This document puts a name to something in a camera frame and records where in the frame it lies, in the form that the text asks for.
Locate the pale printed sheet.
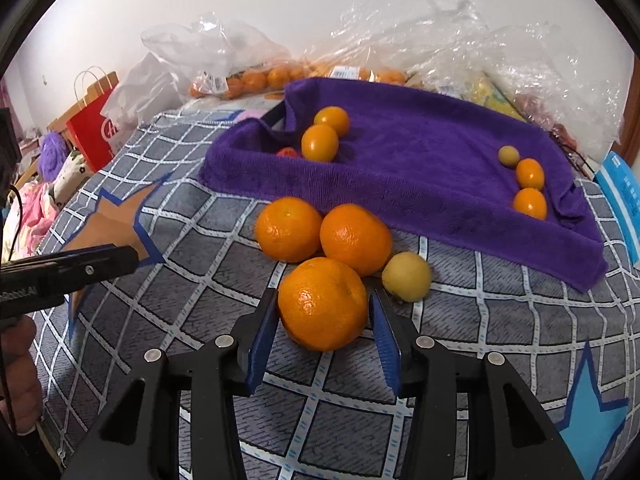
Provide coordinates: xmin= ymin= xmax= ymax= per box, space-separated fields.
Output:
xmin=177 ymin=94 xmax=286 ymax=123

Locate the brown wooden door frame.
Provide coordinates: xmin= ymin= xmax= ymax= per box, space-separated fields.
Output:
xmin=612 ymin=55 xmax=640 ymax=157

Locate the dark thin wire frame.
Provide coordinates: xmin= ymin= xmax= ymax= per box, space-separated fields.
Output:
xmin=549 ymin=129 xmax=592 ymax=173

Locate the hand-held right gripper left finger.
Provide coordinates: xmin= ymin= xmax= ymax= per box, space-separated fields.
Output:
xmin=60 ymin=287 xmax=280 ymax=480

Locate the clear bag of yellow fruit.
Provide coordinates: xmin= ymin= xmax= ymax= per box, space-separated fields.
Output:
xmin=410 ymin=22 xmax=627 ymax=161

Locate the blue tissue box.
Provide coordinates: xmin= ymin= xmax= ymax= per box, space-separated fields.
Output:
xmin=595 ymin=150 xmax=640 ymax=267

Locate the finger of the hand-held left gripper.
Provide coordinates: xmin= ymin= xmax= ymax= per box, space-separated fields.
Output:
xmin=0 ymin=244 xmax=140 ymax=297

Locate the orange mandarin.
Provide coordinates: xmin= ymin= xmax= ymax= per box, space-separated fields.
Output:
xmin=319 ymin=203 xmax=394 ymax=278
xmin=254 ymin=197 xmax=324 ymax=264
xmin=277 ymin=256 xmax=369 ymax=352

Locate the purple fluffy item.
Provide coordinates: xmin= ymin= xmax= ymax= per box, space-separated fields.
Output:
xmin=39 ymin=131 xmax=69 ymax=182

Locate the purple towel covered tray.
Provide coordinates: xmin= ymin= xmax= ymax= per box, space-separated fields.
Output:
xmin=197 ymin=77 xmax=610 ymax=292

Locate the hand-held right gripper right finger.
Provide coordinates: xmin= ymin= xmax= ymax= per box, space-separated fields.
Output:
xmin=369 ymin=289 xmax=586 ymax=480

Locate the round yellow fruit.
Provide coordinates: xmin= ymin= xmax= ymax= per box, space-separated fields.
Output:
xmin=381 ymin=251 xmax=432 ymax=303

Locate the clear bag of mandarins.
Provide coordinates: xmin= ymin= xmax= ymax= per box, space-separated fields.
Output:
xmin=189 ymin=0 xmax=493 ymax=101

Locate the white plastic bag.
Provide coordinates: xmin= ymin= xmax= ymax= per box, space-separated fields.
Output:
xmin=100 ymin=52 xmax=177 ymax=132

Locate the small orange kumquat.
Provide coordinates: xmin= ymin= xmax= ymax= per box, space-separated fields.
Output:
xmin=313 ymin=105 xmax=351 ymax=137
xmin=301 ymin=124 xmax=340 ymax=163
xmin=512 ymin=187 xmax=549 ymax=221
xmin=515 ymin=158 xmax=546 ymax=191

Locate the pink cloth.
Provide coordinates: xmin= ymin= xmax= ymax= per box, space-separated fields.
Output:
xmin=0 ymin=180 xmax=57 ymax=262

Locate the red paper bag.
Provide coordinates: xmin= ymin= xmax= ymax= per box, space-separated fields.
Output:
xmin=65 ymin=66 xmax=122 ymax=173

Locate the white spotted plush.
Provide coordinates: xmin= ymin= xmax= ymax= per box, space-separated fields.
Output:
xmin=50 ymin=152 xmax=97 ymax=207

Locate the person's left hand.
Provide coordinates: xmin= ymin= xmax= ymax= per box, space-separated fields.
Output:
xmin=0 ymin=316 xmax=47 ymax=436

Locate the grey chequered star blanket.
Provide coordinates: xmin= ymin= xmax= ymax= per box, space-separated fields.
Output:
xmin=30 ymin=105 xmax=640 ymax=480

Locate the black cable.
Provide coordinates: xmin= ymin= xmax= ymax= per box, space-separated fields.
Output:
xmin=0 ymin=184 xmax=25 ymax=433

